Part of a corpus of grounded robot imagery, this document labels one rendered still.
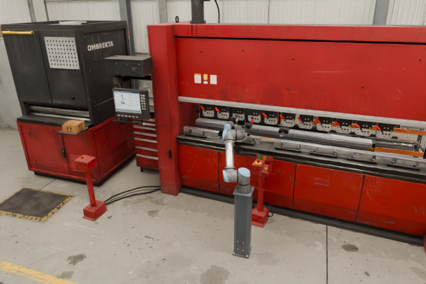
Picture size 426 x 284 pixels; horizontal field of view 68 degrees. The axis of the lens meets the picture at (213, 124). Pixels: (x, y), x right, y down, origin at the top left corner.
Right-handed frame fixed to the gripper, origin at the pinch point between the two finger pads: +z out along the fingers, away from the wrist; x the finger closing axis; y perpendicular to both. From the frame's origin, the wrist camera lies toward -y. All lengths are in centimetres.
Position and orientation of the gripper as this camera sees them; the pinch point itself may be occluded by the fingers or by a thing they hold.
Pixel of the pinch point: (236, 120)
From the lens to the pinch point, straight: 385.6
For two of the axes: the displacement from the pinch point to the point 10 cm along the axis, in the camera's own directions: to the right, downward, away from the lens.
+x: -9.3, -1.2, 3.5
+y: -0.1, -9.3, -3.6
